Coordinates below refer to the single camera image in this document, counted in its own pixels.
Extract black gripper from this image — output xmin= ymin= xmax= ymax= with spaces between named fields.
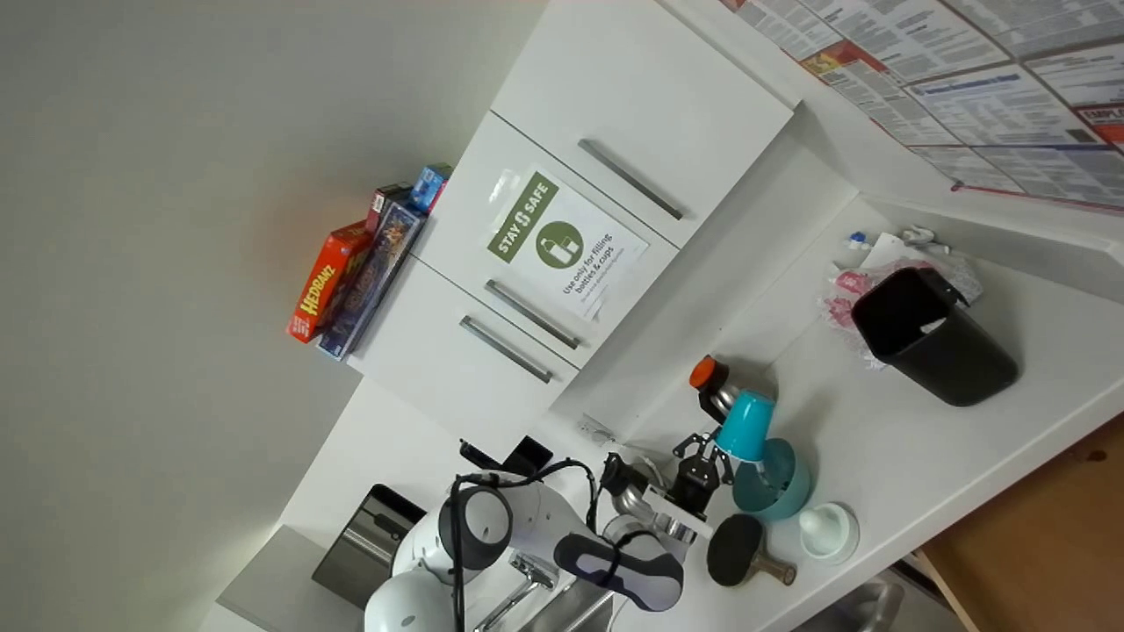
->
xmin=666 ymin=432 xmax=735 ymax=514

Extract light blue plastic cup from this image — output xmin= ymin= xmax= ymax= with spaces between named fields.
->
xmin=708 ymin=389 xmax=782 ymax=466

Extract wooden drawer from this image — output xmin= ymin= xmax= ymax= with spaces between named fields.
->
xmin=919 ymin=416 xmax=1124 ymax=632

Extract white wall cabinet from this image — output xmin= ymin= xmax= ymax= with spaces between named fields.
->
xmin=348 ymin=0 xmax=810 ymax=460

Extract long blue box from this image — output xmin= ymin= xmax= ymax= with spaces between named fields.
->
xmin=314 ymin=188 xmax=431 ymax=362

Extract large colourful wall poster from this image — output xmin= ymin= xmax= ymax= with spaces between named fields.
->
xmin=715 ymin=0 xmax=1124 ymax=214

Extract clear plastic cup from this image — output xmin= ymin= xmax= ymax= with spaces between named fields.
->
xmin=799 ymin=500 xmax=864 ymax=566

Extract silver cabinet handle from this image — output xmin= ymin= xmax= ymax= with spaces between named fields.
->
xmin=571 ymin=134 xmax=690 ymax=225
xmin=480 ymin=273 xmax=585 ymax=355
xmin=458 ymin=313 xmax=557 ymax=387

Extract orange box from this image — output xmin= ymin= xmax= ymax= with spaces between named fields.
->
xmin=283 ymin=219 xmax=378 ymax=347

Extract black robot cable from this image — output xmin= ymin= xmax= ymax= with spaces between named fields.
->
xmin=445 ymin=452 xmax=605 ymax=632

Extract pink packets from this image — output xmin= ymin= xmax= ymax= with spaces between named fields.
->
xmin=823 ymin=265 xmax=883 ymax=333

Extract black plastic bin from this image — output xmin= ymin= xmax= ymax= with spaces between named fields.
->
xmin=848 ymin=265 xmax=1022 ymax=411

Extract green and white sign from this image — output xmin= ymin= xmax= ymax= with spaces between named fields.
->
xmin=480 ymin=170 xmax=649 ymax=327

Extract white packets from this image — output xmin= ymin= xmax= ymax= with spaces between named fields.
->
xmin=831 ymin=225 xmax=985 ymax=307

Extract silver carafe with orange lid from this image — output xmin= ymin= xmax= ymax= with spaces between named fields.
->
xmin=686 ymin=355 xmax=756 ymax=424

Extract small blue box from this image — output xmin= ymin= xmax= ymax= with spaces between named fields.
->
xmin=406 ymin=161 xmax=458 ymax=222

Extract silver faucet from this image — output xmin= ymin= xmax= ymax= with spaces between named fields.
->
xmin=500 ymin=554 xmax=557 ymax=607

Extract black wall appliance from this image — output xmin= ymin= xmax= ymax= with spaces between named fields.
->
xmin=309 ymin=483 xmax=429 ymax=615

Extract black ping-pong paddle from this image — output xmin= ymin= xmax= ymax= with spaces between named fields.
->
xmin=701 ymin=514 xmax=806 ymax=594

